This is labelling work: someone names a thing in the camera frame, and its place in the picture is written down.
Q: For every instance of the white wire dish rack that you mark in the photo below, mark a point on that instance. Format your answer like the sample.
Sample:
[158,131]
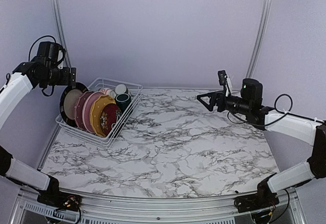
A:
[105,142]

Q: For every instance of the dark red floral plate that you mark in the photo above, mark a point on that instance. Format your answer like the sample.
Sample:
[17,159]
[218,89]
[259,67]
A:
[109,117]

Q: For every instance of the dark green mug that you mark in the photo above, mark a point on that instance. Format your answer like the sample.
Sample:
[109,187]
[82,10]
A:
[123,101]

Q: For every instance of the aluminium front rail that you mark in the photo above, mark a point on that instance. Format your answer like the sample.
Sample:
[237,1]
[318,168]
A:
[95,208]

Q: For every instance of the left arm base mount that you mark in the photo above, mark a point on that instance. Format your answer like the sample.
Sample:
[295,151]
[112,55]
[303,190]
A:
[61,201]

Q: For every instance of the black rimmed cream plate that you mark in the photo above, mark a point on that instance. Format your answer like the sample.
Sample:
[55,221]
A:
[68,101]

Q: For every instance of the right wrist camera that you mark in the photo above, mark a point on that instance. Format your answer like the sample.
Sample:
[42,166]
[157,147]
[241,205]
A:
[225,82]

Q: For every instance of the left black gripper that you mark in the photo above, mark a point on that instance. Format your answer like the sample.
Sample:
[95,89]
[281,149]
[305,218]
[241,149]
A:
[64,80]

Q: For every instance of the yellow polka dot plate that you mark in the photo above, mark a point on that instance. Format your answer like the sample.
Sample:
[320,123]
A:
[96,110]

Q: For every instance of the pink bear plate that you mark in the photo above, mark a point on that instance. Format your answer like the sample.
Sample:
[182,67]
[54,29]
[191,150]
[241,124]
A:
[87,108]

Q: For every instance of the white red patterned bowl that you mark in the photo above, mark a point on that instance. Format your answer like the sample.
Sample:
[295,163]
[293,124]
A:
[108,91]

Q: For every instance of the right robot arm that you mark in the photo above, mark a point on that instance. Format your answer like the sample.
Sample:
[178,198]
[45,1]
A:
[307,130]

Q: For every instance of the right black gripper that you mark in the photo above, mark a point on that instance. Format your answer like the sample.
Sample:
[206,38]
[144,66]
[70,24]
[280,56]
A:
[213,96]

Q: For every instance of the mauve polka dot plate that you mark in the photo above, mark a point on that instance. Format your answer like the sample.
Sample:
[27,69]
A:
[78,109]

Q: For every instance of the cream brown cup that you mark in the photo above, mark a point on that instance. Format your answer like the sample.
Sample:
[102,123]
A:
[122,89]

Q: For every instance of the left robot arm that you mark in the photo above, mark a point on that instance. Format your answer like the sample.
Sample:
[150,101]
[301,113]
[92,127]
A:
[17,86]

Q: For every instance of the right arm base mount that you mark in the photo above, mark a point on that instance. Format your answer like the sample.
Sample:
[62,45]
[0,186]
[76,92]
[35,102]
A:
[252,202]

